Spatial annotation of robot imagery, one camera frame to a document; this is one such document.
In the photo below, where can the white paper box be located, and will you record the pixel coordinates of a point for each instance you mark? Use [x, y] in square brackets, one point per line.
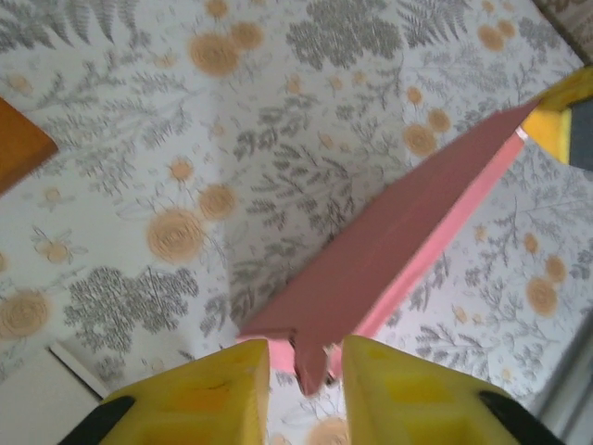
[41, 408]

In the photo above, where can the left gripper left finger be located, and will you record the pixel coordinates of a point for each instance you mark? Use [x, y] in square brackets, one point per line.
[194, 398]

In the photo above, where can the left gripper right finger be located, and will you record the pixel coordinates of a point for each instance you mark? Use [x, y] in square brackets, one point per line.
[417, 408]

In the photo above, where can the pink paper box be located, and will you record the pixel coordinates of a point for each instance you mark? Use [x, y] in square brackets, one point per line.
[370, 241]

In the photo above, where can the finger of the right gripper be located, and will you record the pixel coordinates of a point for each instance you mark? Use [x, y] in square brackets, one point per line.
[551, 134]
[570, 90]

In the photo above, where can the floral table cover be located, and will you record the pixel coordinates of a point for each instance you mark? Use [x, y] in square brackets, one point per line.
[139, 139]

